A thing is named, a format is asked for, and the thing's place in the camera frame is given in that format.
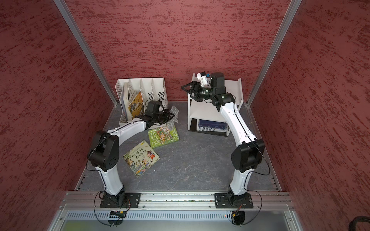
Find yellow Chinese comic book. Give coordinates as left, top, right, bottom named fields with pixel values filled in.
left=128, top=92, right=144, bottom=118

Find white perforated magazine file rack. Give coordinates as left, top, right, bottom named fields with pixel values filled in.
left=115, top=78, right=168, bottom=125

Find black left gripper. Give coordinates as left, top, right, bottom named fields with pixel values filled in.
left=153, top=109, right=175, bottom=124

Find aluminium corner post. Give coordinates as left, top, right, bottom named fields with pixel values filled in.
left=247, top=0, right=302, bottom=107
left=54, top=0, right=118, bottom=106

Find left aluminium corner post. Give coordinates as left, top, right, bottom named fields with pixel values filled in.
left=54, top=0, right=118, bottom=106

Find blue white magazines stack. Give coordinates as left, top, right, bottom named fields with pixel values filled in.
left=121, top=82, right=129, bottom=122

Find colourful Chinese picture book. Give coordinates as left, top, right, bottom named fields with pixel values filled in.
left=123, top=140, right=160, bottom=176

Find blue book under shelf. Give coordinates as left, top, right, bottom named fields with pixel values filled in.
left=197, top=119, right=228, bottom=132

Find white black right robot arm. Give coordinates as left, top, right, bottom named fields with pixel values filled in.
left=181, top=72, right=265, bottom=208

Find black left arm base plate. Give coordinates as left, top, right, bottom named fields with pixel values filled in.
left=100, top=192, right=141, bottom=208

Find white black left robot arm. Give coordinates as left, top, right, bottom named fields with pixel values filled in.
left=87, top=101, right=175, bottom=208

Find right aluminium corner post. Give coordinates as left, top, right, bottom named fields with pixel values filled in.
left=247, top=0, right=302, bottom=107

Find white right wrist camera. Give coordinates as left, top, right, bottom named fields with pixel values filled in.
left=196, top=72, right=210, bottom=87

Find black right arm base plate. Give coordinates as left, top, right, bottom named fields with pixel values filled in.
left=214, top=191, right=253, bottom=209

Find white two-tier bookshelf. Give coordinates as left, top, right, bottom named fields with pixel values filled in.
left=188, top=78, right=244, bottom=137

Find green Treehouse book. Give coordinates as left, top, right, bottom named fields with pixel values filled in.
left=148, top=126, right=179, bottom=148

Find grey knitted cloth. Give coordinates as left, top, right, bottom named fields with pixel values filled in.
left=166, top=106, right=179, bottom=130

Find aluminium front rail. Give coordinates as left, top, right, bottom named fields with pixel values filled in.
left=59, top=191, right=295, bottom=211

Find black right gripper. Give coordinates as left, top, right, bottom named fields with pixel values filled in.
left=181, top=80, right=215, bottom=102

